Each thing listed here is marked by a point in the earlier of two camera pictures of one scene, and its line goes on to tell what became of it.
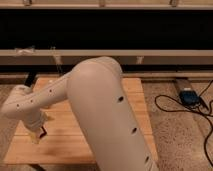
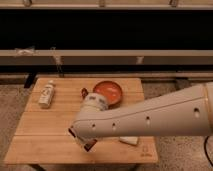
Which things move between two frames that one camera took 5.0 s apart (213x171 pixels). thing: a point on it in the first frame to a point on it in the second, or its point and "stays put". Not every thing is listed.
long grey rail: x=123 y=56 stays put
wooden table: x=64 y=143 stays put
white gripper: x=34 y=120 to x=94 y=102
